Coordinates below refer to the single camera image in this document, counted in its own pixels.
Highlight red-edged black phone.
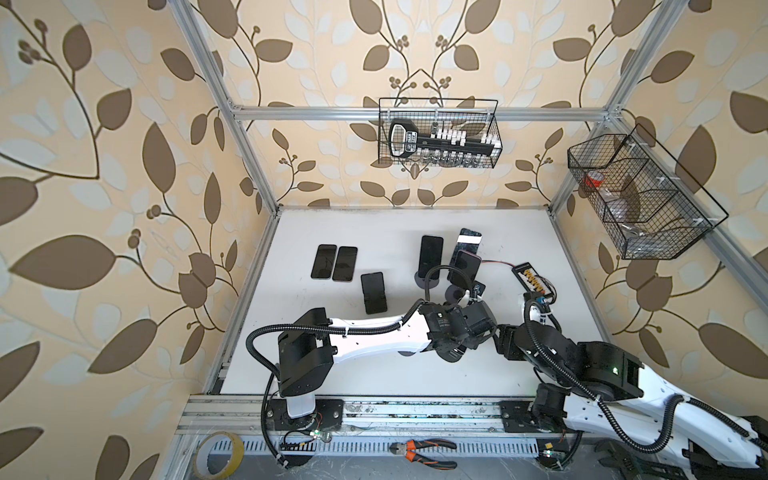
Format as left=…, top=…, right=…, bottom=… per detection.
left=448, top=250, right=482, bottom=290

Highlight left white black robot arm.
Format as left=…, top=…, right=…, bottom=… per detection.
left=244, top=265, right=498, bottom=469

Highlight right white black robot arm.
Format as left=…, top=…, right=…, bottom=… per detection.
left=494, top=298, right=767, bottom=479

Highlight middle grey phone stand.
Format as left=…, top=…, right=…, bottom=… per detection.
left=445, top=284, right=471, bottom=305

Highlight grey phone stand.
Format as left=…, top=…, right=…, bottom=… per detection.
left=414, top=272, right=439, bottom=290
left=445, top=284, right=471, bottom=305

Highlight back left grey phone stand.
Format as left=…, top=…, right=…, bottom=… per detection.
left=414, top=272, right=439, bottom=290

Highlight black connector board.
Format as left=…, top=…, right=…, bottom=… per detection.
left=512, top=262, right=558, bottom=304

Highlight black adjustable wrench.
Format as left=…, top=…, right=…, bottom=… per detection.
left=594, top=440, right=687, bottom=480

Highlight black socket tool set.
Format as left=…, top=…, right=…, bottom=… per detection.
left=385, top=119, right=502, bottom=160

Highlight yellow tape roll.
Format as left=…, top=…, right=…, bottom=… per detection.
left=192, top=431, right=245, bottom=480

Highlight orange handled pliers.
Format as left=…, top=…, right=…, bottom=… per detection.
left=388, top=437, right=458, bottom=471

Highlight right wire basket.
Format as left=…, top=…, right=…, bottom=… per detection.
left=567, top=124, right=729, bottom=261

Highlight wire basket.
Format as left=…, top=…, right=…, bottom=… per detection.
left=377, top=96, right=503, bottom=169
left=567, top=124, right=729, bottom=261

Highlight back wire basket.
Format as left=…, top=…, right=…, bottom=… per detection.
left=377, top=96, right=503, bottom=169

